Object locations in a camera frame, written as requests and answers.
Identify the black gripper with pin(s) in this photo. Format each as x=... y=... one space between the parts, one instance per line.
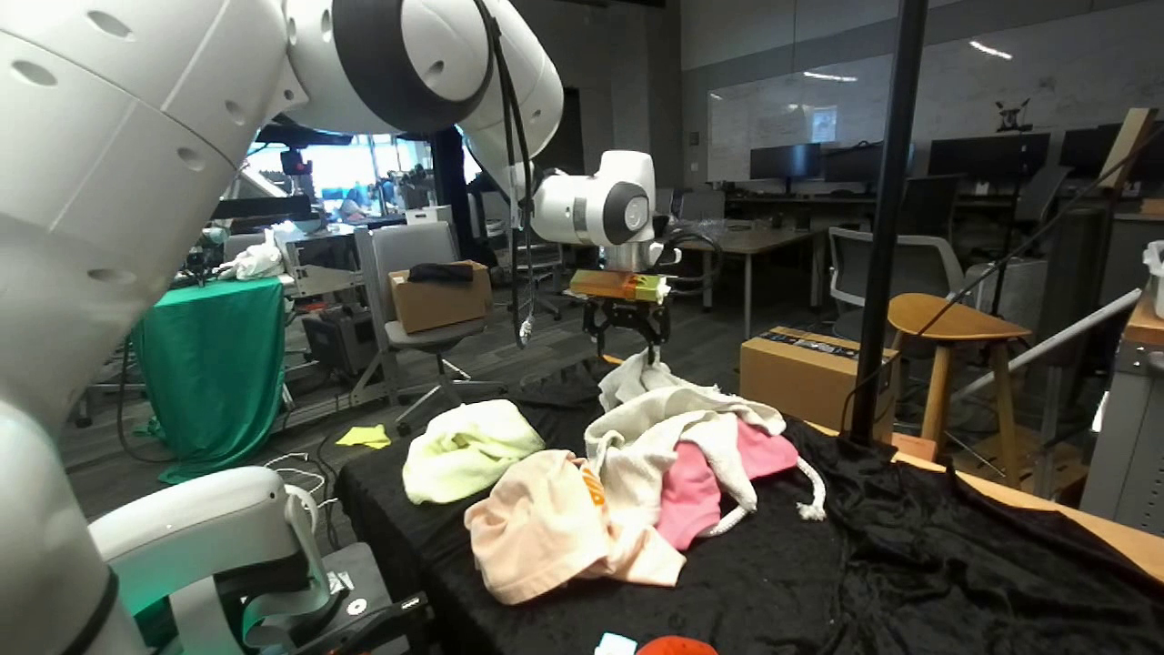
x=624 y=325

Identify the large white towel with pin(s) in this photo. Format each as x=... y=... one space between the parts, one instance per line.
x=677 y=419

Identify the pink cloth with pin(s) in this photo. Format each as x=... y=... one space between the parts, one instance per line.
x=691 y=496

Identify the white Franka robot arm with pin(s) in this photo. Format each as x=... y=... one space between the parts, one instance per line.
x=123 y=184

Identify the large brown cardboard box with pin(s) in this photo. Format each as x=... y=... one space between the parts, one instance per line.
x=793 y=382

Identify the wooden office desk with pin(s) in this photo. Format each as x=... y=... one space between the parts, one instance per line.
x=750 y=238

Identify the peach cloth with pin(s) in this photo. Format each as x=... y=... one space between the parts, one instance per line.
x=539 y=522

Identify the light green cloth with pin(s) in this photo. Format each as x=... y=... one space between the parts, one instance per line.
x=466 y=452

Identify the small cardboard box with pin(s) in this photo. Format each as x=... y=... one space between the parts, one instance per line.
x=439 y=300

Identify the grey chair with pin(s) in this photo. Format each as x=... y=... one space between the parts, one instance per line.
x=407 y=241

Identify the white paper hang tag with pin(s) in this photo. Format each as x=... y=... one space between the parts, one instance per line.
x=616 y=644

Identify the black vertical pole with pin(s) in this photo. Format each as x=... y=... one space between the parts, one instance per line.
x=892 y=184

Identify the yellow cloth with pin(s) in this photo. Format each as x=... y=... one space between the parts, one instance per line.
x=365 y=438

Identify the wooden stool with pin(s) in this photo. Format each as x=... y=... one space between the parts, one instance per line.
x=951 y=318

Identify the black tablecloth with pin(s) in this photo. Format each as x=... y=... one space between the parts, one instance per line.
x=923 y=582

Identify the wide black computer monitor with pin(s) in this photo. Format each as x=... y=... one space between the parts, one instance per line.
x=987 y=158

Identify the thin black diagonal rod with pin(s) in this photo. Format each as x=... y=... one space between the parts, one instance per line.
x=1032 y=238

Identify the white object on drape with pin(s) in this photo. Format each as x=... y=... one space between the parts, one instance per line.
x=253 y=263

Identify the white diagonal tube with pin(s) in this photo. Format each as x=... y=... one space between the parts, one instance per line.
x=1066 y=330

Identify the green drape cloth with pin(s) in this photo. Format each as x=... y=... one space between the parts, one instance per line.
x=219 y=364

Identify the grey metal cabinet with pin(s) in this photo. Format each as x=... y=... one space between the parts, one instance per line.
x=1129 y=423

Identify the white plastic container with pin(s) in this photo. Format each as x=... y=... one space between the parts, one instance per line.
x=1156 y=278

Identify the leaning wooden board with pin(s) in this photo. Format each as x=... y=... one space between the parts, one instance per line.
x=1129 y=148

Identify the yellow wrist camera mount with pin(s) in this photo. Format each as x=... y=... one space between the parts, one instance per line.
x=613 y=290

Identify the white frame office chair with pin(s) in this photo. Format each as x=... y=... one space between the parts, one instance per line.
x=839 y=267

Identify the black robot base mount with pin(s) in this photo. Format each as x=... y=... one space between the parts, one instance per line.
x=351 y=607

